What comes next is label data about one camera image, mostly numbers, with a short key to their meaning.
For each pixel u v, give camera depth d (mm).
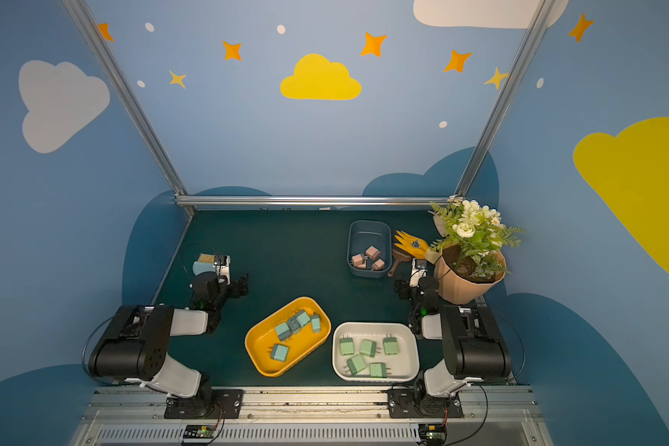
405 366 817
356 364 794
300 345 843
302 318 886
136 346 459
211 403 712
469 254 839
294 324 844
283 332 858
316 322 860
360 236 1125
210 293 734
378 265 1000
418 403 680
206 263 1044
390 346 840
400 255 1044
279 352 819
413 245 1070
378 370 783
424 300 720
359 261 991
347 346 833
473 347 463
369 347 823
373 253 1048
